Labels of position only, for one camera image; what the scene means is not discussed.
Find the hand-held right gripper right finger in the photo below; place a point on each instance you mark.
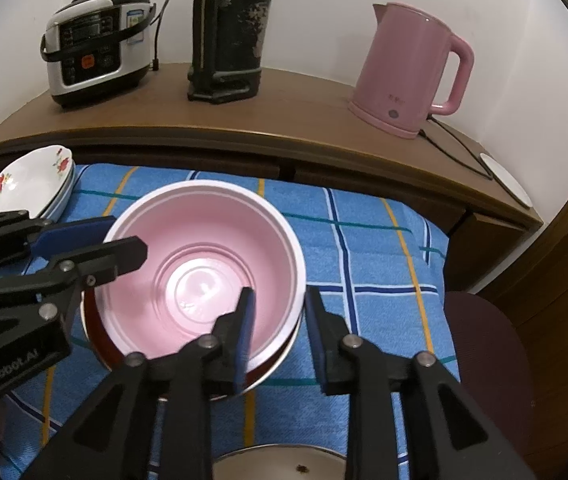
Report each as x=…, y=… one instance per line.
x=314, y=340

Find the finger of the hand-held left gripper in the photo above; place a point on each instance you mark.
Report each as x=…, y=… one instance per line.
x=74, y=232
x=114, y=257

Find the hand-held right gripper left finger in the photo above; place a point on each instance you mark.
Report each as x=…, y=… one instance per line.
x=244, y=340

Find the pink floral white plate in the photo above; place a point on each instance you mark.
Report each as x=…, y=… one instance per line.
x=64, y=195

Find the red floral white plate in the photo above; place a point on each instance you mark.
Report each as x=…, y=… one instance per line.
x=24, y=180

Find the pink plastic bowl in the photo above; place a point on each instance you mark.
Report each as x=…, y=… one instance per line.
x=204, y=240

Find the blue plaid cloth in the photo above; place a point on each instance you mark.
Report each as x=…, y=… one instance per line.
x=364, y=240

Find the white electric rice cooker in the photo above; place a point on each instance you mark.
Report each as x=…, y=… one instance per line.
x=99, y=60

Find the maroon round stool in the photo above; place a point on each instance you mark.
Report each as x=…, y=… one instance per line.
x=489, y=350

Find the brown wooden cabinet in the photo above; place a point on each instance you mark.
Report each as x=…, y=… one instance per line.
x=289, y=110

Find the black thermos flask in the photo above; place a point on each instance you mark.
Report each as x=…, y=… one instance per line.
x=224, y=35

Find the white round coaster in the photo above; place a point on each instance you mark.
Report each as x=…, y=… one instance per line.
x=506, y=180

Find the pink electric kettle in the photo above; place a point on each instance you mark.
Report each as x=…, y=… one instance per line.
x=399, y=70

